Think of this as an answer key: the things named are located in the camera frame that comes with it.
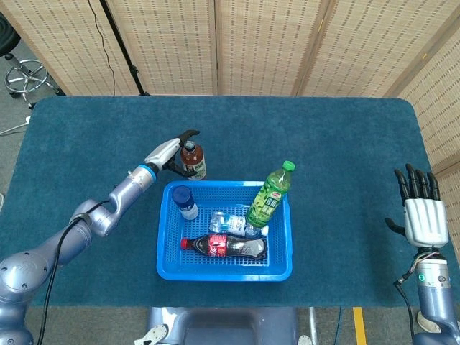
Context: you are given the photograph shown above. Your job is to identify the green tea bottle green cap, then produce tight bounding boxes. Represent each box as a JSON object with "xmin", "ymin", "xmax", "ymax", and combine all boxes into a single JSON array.
[{"xmin": 245, "ymin": 160, "xmax": 297, "ymax": 228}]

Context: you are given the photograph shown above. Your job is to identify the brown tea bottle black cap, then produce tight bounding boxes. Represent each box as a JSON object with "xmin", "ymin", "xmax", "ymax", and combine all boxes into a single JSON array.
[{"xmin": 179, "ymin": 140, "xmax": 208, "ymax": 180}]

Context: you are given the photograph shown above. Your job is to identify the small clear water bottle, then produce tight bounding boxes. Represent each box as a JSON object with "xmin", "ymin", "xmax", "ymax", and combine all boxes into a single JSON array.
[{"xmin": 209, "ymin": 211, "xmax": 270, "ymax": 238}]

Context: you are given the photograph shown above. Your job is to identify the teal table cloth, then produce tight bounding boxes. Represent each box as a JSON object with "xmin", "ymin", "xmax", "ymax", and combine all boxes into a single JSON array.
[{"xmin": 0, "ymin": 96, "xmax": 438, "ymax": 309}]

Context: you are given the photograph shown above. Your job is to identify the thin black hanging cable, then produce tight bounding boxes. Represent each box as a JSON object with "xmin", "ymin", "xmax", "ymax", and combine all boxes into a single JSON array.
[{"xmin": 87, "ymin": 0, "xmax": 116, "ymax": 96}]

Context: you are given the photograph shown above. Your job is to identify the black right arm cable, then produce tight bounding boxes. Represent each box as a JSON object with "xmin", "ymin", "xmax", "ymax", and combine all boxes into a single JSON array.
[{"xmin": 393, "ymin": 272, "xmax": 418, "ymax": 339}]

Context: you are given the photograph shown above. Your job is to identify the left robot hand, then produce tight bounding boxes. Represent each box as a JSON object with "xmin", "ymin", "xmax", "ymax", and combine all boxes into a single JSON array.
[{"xmin": 144, "ymin": 129, "xmax": 201, "ymax": 180}]

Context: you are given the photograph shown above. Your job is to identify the black tripod stand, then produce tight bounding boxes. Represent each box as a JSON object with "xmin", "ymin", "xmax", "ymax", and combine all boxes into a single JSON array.
[{"xmin": 99, "ymin": 0, "xmax": 152, "ymax": 96}]

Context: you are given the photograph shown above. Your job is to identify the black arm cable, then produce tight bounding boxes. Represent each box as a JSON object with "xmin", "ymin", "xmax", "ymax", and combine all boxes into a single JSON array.
[
  {"xmin": 35, "ymin": 199, "xmax": 111, "ymax": 345},
  {"xmin": 393, "ymin": 272, "xmax": 418, "ymax": 339}
]

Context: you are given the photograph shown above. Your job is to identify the blue-grey robot torso base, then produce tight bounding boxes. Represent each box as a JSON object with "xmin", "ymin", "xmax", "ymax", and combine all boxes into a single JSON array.
[{"xmin": 147, "ymin": 307, "xmax": 299, "ymax": 345}]

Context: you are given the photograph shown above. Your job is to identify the white shoe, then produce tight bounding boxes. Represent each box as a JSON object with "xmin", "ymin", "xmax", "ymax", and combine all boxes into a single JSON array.
[{"xmin": 416, "ymin": 310, "xmax": 442, "ymax": 334}]

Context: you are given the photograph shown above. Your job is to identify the cola bottle red label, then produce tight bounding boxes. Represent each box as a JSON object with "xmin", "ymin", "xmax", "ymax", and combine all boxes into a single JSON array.
[{"xmin": 180, "ymin": 233, "xmax": 269, "ymax": 259}]

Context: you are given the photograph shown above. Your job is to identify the blue perforated plastic basket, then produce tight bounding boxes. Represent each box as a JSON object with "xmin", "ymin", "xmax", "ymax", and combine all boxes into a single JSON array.
[{"xmin": 156, "ymin": 180, "xmax": 293, "ymax": 282}]

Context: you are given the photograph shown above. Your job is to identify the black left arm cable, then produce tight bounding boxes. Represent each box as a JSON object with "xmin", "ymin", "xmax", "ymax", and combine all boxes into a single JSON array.
[{"xmin": 35, "ymin": 199, "xmax": 111, "ymax": 345}]

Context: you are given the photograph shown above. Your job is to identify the yogurt bottle blue cap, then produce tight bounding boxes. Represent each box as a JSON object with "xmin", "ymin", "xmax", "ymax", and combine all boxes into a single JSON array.
[{"xmin": 171, "ymin": 185, "xmax": 199, "ymax": 221}]

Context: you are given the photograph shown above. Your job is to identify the white floor cable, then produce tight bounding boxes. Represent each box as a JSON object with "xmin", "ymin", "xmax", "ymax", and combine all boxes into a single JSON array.
[{"xmin": 0, "ymin": 115, "xmax": 32, "ymax": 137}]

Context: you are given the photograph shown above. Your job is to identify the blue floor cable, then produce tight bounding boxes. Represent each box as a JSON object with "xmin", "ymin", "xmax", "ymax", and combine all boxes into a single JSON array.
[{"xmin": 332, "ymin": 307, "xmax": 344, "ymax": 345}]

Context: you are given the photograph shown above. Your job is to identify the black stool chrome base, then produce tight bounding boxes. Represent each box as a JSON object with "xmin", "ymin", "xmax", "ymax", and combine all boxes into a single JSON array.
[{"xmin": 0, "ymin": 12, "xmax": 65, "ymax": 109}]

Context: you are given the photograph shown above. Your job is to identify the metal table leg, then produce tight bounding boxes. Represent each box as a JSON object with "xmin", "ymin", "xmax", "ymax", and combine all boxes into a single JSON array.
[{"xmin": 308, "ymin": 307, "xmax": 319, "ymax": 345}]

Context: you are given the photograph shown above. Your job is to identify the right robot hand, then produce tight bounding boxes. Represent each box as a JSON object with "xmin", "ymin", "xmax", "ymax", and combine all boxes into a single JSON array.
[{"xmin": 384, "ymin": 163, "xmax": 449, "ymax": 249}]

